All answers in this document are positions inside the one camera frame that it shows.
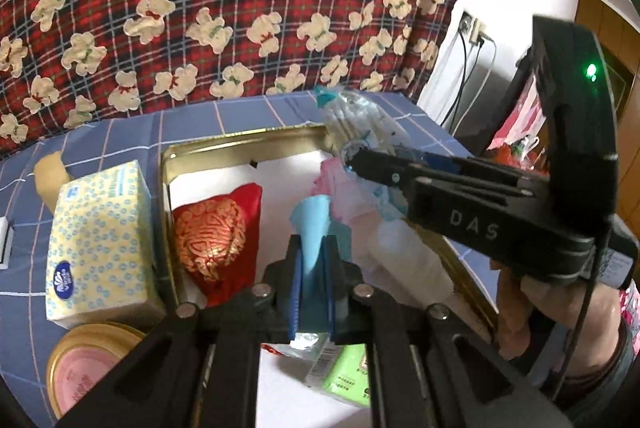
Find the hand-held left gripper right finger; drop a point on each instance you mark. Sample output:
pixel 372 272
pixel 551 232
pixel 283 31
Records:
pixel 329 293

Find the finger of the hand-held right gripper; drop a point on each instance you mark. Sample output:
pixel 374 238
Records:
pixel 440 162
pixel 380 168

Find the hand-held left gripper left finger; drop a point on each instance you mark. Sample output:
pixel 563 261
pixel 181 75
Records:
pixel 296 278

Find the clear bag of cotton swabs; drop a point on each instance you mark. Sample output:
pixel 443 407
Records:
pixel 360 123

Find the white towel pink stitching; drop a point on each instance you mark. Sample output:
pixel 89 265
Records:
pixel 405 253

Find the red embroidered pouch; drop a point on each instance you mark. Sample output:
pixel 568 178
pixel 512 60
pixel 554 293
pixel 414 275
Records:
pixel 215 238

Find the gold metal tin box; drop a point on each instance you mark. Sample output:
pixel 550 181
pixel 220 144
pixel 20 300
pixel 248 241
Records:
pixel 167 228

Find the person's right forearm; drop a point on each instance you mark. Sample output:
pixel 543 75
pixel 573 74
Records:
pixel 595 373

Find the person's right hand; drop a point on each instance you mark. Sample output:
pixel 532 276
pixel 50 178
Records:
pixel 520 308

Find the pink cloth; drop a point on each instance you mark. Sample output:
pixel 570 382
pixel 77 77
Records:
pixel 335 188

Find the green packet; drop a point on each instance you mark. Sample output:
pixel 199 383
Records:
pixel 345 375

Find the red plastic bag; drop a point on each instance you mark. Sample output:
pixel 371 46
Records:
pixel 520 123

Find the wooden door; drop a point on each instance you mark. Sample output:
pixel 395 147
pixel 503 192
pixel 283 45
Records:
pixel 607 58

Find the yellow patterned tissue pack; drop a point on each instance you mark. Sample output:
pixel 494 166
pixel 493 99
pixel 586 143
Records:
pixel 97 233

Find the red plaid bear blanket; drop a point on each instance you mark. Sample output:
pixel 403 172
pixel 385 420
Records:
pixel 225 8

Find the blue checked bed sheet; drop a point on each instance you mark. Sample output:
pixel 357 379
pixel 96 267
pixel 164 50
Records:
pixel 110 143

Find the round gold tin pink lid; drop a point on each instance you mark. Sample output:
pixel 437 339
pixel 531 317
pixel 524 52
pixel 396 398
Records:
pixel 82 368

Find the yellow cloth piece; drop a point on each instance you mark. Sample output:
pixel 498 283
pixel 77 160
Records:
pixel 50 180

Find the white plastic box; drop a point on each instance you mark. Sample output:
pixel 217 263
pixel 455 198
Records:
pixel 4 243

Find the white wall socket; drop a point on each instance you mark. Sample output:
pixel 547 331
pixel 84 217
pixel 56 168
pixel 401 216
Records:
pixel 480 32
pixel 466 24

